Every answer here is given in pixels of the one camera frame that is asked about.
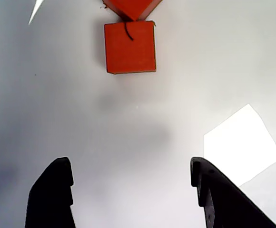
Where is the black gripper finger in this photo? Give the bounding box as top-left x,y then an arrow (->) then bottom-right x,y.
25,156 -> 77,228
190,156 -> 276,228

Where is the small red cube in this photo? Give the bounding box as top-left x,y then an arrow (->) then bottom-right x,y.
104,20 -> 157,75
102,0 -> 164,22

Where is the round white plate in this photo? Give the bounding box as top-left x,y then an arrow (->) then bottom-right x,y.
0,0 -> 276,228

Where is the small black thread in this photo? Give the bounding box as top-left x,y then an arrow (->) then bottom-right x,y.
124,21 -> 134,41

